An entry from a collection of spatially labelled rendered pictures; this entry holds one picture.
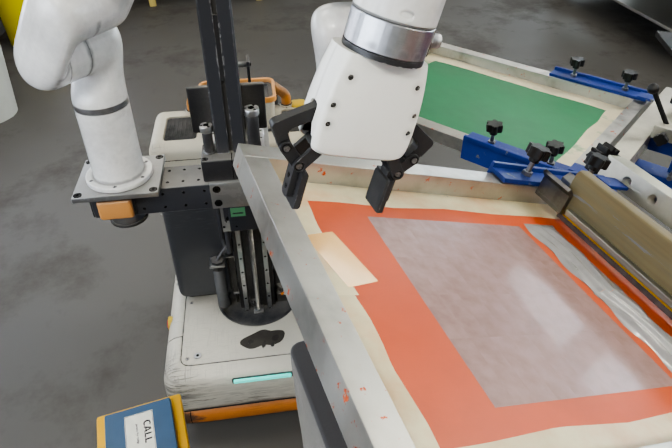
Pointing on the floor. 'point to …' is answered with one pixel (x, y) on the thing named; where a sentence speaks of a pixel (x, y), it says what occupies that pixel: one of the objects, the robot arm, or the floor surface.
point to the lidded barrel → (6, 93)
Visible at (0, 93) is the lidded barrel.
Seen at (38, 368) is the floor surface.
